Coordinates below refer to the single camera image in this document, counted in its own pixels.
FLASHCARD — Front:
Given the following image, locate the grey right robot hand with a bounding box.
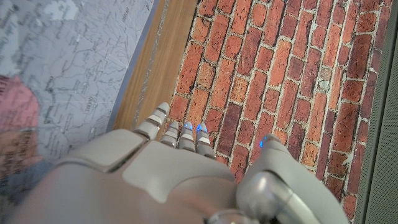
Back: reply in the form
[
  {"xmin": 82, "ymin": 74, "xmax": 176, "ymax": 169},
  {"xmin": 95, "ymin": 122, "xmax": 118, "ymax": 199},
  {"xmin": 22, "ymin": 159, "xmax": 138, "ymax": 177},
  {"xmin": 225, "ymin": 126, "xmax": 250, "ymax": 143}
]
[{"xmin": 6, "ymin": 101, "xmax": 351, "ymax": 224}]

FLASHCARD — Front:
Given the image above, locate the laminated United States map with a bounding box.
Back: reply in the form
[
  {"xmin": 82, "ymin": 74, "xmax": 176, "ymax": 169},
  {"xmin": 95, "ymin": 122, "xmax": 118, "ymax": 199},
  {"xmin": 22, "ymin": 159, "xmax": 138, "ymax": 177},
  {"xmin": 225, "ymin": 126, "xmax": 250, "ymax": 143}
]
[{"xmin": 0, "ymin": 0, "xmax": 160, "ymax": 200}]

